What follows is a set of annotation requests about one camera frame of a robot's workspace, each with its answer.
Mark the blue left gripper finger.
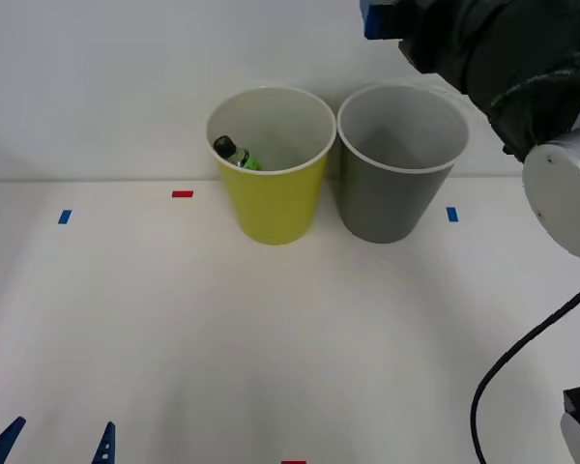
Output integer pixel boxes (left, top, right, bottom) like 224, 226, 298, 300
90, 420, 118, 464
0, 416, 27, 464

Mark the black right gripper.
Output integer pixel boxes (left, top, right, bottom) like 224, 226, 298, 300
361, 0, 476, 84

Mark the green label plastic bottle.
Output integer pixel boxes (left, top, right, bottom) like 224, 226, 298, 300
213, 134, 265, 172

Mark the grey plastic bin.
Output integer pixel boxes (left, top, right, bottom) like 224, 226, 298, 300
336, 82, 471, 245

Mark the yellow-green plastic bin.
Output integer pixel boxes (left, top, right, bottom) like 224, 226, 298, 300
205, 85, 338, 247

